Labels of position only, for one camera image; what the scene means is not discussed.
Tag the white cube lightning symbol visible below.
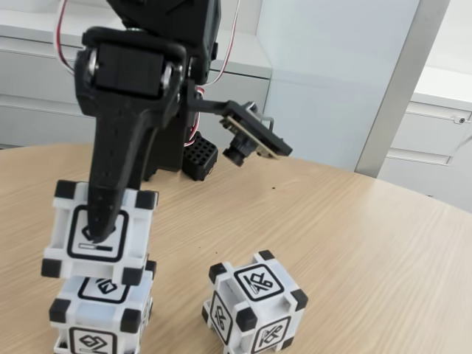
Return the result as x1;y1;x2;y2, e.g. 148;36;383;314
40;179;160;287

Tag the white cube crossed lines symbol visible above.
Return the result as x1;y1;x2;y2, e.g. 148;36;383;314
201;249;309;354

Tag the long white cabinet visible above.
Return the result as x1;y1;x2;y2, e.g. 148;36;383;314
0;21;272;150

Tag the white cube overlapping squares symbol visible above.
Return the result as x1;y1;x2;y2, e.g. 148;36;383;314
49;260;158;354

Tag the white partition panel grey edge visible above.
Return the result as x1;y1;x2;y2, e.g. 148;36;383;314
254;0;458;181

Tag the white drawer cabinet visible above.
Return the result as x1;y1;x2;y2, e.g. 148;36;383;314
378;88;472;213

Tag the red white base servo cable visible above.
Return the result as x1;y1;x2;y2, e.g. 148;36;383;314
184;0;243;148

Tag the red white gripper servo cable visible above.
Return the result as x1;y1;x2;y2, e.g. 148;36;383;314
53;0;79;74

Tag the black gripper camera on bracket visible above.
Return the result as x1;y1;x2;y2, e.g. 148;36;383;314
186;79;294;167

